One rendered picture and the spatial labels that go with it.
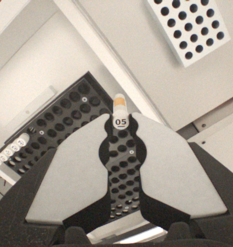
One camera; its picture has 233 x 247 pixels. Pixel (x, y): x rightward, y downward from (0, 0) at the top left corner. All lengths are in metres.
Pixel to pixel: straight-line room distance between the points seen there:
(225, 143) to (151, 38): 0.22
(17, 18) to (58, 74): 0.11
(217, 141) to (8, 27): 0.35
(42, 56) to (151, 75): 0.19
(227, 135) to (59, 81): 0.30
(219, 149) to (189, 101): 0.11
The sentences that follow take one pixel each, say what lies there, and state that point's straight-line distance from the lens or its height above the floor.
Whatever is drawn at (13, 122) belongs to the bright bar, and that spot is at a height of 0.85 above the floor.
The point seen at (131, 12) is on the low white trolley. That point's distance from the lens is 0.34.
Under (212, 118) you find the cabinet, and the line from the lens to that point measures 0.45.
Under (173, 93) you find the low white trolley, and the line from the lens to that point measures 0.37.
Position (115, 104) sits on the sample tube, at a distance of 0.15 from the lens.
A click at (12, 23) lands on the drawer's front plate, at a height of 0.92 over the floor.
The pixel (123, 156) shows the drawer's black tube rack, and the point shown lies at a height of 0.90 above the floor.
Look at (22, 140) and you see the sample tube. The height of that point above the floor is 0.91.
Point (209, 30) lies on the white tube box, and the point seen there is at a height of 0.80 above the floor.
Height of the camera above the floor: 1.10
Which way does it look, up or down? 61 degrees down
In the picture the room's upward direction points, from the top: 180 degrees clockwise
